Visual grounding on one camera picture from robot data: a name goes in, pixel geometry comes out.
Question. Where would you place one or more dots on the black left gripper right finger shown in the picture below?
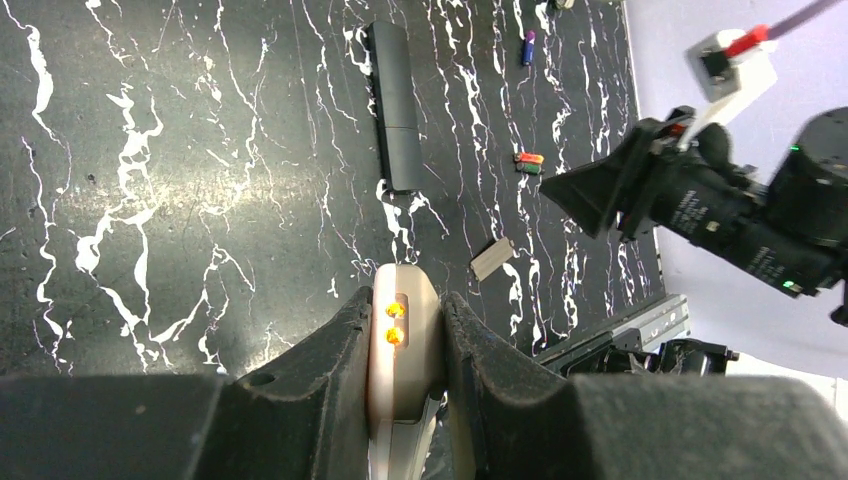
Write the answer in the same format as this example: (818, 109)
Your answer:
(512, 418)

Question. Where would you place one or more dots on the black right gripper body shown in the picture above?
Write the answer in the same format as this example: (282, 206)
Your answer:
(786, 234)

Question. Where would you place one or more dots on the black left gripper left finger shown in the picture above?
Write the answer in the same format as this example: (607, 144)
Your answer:
(300, 416)

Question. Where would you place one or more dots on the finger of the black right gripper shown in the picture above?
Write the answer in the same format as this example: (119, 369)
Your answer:
(615, 192)

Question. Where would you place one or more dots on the red orange battery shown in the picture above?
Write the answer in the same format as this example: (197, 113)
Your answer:
(531, 158)

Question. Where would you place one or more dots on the beige battery cover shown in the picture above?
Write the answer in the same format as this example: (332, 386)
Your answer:
(491, 258)

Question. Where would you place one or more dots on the beige remote control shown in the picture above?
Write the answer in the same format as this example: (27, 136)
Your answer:
(406, 374)

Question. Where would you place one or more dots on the black cylindrical remote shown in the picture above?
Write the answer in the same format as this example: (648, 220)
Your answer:
(398, 130)

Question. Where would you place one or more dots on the dark green battery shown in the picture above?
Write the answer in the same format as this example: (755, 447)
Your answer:
(530, 168)

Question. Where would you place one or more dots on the blue purple battery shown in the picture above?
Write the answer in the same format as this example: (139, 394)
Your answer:
(528, 48)

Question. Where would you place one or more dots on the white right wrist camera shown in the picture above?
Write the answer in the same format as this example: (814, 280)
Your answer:
(733, 69)

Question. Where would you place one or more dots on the aluminium frame rail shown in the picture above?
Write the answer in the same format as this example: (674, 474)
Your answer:
(644, 330)

